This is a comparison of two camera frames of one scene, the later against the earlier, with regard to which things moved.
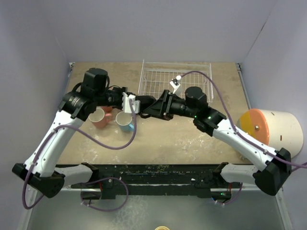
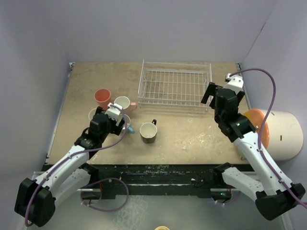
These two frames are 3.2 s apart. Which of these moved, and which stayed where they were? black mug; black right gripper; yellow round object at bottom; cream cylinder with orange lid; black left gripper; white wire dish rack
Moved: black mug; black right gripper; black left gripper
Stayed: cream cylinder with orange lid; white wire dish rack; yellow round object at bottom
